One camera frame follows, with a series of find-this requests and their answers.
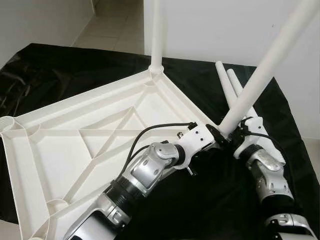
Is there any white plastic table top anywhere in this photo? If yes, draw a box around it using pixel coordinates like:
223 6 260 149
0 67 222 240

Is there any black table cloth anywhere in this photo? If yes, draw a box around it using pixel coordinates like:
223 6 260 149
0 43 320 240

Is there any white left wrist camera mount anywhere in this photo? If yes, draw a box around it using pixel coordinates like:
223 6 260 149
176 123 219 162

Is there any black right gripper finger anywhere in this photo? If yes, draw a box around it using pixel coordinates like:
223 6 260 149
206 124 229 148

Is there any white plastic table leg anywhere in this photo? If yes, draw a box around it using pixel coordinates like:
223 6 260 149
215 61 239 107
218 0 320 137
226 68 261 121
149 0 165 74

